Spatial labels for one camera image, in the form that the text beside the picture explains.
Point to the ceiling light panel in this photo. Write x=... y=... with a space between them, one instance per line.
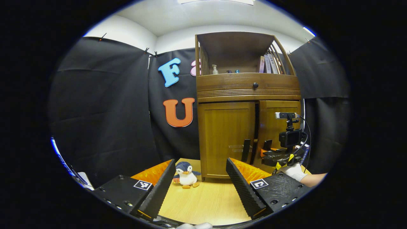
x=309 y=31
x=216 y=1

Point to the plush penguin toy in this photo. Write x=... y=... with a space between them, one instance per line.
x=187 y=176

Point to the wooden drawer with black knob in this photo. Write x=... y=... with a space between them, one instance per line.
x=229 y=84

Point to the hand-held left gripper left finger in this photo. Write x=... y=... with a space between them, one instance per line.
x=159 y=190

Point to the wooden double-door shoe cabinet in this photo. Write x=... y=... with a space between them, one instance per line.
x=235 y=44

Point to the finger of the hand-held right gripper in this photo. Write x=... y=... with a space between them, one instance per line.
x=267 y=145

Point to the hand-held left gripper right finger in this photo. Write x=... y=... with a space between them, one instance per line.
x=243 y=190

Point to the black backdrop cloth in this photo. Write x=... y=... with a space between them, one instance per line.
x=101 y=105

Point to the pink book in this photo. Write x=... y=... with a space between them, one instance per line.
x=262 y=65

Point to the wooden shoe cabinet door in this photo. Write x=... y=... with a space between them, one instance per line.
x=273 y=127
x=222 y=136

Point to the clear pump bottle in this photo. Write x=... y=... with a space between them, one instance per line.
x=215 y=70

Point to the white book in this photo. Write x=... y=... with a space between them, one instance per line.
x=267 y=64
x=272 y=63

